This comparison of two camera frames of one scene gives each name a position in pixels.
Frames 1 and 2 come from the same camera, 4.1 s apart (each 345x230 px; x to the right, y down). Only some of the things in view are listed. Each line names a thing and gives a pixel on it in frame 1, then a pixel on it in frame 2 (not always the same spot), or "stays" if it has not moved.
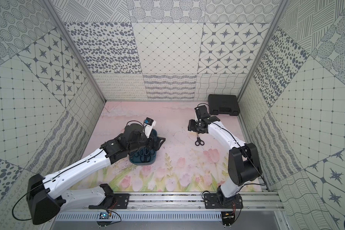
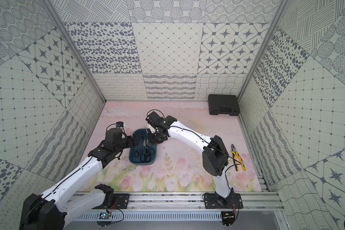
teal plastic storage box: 145,156 stays
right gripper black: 190,127 -> 152,141
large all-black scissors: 145,154 stays
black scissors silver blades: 141,153 stays
